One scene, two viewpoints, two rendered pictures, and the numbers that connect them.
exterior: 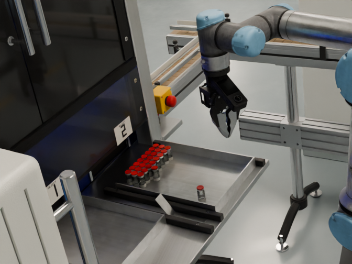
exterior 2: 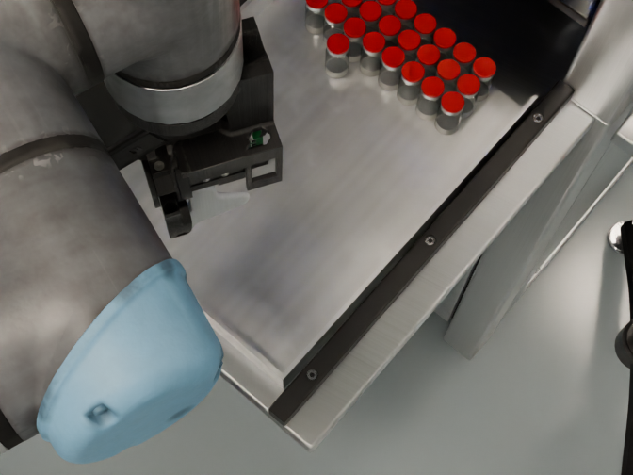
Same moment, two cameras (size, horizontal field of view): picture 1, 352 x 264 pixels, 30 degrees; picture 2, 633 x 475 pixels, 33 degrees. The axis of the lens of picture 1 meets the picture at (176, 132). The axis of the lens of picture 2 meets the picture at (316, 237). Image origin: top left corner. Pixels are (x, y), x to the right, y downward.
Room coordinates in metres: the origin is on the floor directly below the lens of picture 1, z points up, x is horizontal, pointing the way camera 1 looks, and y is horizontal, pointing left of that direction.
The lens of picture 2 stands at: (1.71, -0.42, 1.77)
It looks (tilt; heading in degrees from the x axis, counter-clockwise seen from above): 70 degrees down; 94
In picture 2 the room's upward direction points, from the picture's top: 2 degrees clockwise
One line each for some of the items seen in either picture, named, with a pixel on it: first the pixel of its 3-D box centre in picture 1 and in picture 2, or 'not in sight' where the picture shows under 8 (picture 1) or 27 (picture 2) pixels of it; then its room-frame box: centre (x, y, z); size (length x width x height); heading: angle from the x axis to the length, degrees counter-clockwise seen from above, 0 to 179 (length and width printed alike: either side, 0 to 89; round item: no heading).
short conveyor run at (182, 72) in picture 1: (169, 78); not in sight; (2.32, -0.01, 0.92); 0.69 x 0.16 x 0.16; 145
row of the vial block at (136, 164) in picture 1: (143, 164); (413, 28); (1.76, 0.12, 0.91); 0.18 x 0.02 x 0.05; 144
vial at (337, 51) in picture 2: (155, 173); (337, 56); (1.69, 0.08, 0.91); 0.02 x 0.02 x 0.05
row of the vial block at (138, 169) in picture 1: (149, 165); (397, 44); (1.74, 0.10, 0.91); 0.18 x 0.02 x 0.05; 144
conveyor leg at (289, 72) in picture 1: (294, 138); not in sight; (2.48, -0.51, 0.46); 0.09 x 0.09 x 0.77; 55
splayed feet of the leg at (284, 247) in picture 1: (299, 208); not in sight; (2.48, -0.51, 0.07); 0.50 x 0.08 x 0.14; 145
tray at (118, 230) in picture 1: (89, 234); not in sight; (1.45, 0.28, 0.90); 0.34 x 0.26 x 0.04; 55
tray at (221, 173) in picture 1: (186, 174); (301, 147); (1.67, -0.01, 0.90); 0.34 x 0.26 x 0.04; 54
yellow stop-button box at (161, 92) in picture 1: (158, 99); not in sight; (2.00, 0.04, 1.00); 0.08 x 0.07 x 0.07; 55
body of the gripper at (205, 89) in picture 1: (217, 86); (194, 113); (1.62, -0.13, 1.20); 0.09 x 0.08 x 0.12; 24
